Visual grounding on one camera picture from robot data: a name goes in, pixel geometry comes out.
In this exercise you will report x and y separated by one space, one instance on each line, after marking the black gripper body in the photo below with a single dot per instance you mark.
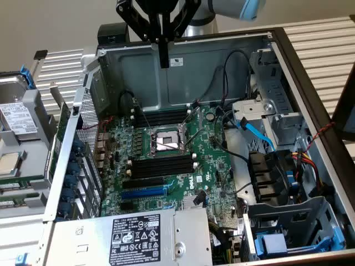
163 5

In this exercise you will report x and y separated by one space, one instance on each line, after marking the green RAM stick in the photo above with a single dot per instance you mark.
8 203
14 185

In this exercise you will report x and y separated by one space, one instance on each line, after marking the black box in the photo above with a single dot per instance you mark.
109 34

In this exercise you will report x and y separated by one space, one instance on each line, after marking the open metal PC case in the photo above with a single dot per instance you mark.
205 55

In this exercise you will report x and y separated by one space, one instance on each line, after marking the thin metal locking lever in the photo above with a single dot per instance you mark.
193 137
142 113

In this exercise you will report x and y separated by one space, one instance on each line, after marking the small black block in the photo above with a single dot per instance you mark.
40 54

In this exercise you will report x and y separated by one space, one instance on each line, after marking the silver coin battery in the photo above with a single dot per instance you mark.
211 116

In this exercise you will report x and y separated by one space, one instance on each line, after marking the CPU socket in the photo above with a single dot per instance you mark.
166 137

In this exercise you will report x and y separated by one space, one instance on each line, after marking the tall metal disk bay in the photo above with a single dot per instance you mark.
283 91

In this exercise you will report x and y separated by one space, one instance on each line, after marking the green graphics card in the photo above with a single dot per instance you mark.
62 122

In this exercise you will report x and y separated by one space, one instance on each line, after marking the metal port block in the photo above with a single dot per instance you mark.
102 149

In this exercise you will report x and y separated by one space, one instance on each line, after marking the dark blue retention clip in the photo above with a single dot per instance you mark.
75 168
71 181
78 145
64 208
68 194

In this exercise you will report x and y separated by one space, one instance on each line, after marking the green Dell motherboard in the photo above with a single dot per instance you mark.
208 163

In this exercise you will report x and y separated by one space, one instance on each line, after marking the silver hard disk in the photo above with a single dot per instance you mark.
19 119

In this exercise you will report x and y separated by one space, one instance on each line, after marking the long black expansion slot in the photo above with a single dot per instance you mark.
144 183

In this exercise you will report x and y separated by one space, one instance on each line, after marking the blue expansion slot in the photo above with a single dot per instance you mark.
144 193

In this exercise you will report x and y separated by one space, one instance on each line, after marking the black fan shroud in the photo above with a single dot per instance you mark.
263 171

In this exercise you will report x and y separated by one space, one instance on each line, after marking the grey parts rack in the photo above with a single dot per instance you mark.
33 163

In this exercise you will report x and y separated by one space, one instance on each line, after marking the short black expansion slot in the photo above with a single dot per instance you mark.
126 205

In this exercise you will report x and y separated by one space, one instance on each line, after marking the dark framed panel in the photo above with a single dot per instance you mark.
346 110

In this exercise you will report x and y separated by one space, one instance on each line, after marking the silver CPU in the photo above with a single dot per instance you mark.
9 163

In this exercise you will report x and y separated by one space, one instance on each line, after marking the silver chipset heatsink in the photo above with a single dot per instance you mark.
186 204

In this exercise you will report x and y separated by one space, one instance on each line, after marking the silver power supply unit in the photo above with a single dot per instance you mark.
91 238

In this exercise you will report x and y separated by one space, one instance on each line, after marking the grey metal disk bay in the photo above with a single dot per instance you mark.
313 219

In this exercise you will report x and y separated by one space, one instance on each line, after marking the blue plastic disk carrier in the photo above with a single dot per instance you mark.
274 245

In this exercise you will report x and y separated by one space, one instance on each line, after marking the silver bracket plate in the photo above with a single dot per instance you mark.
252 109

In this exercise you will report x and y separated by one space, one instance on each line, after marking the blue disk bracket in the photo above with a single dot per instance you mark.
27 79

